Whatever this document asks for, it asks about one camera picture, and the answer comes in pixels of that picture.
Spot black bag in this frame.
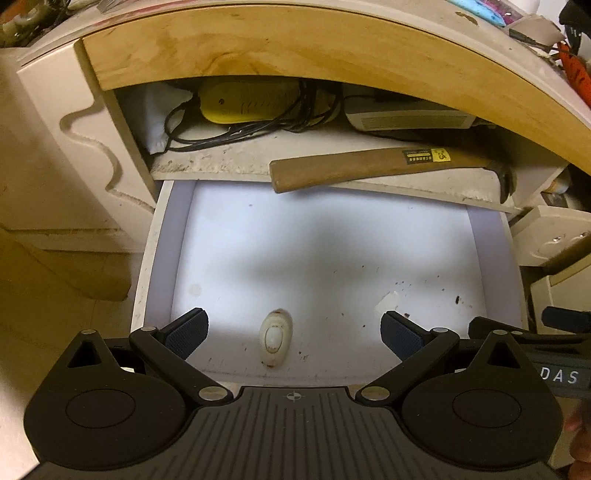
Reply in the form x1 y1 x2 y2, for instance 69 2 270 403
558 0 591 52

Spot yellow plastic device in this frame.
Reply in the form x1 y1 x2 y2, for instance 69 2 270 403
198 78 302 125

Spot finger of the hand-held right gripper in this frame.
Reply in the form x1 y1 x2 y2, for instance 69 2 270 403
468 316 591 352
542 306 591 334

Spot cream cabinet panel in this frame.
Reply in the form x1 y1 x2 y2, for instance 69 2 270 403
530 240 591 325

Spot white plastic bag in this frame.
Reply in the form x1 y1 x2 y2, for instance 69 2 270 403
121 85 195 156

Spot white box device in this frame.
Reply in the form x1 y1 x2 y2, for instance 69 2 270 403
344 98 477 136

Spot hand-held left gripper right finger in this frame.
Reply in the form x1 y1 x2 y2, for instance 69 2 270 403
355 310 532 407

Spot orange plastic basket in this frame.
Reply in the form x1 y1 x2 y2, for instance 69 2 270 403
555 41 591 109

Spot white desk with wooden edge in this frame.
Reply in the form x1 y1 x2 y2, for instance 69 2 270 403
16 0 591 254

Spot white work gloves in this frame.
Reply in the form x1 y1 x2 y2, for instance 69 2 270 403
0 0 49 48

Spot person's right hand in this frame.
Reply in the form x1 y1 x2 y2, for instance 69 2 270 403
564 402 591 480

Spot small white drawer with knobs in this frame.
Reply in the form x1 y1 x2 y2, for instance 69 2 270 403
509 205 591 269

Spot black cable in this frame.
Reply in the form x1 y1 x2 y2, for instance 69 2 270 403
163 79 345 154

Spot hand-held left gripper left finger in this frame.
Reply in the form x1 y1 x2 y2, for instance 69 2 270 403
60 307 234 407

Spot wooden handle hammer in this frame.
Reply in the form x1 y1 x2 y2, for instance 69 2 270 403
269 147 516 205

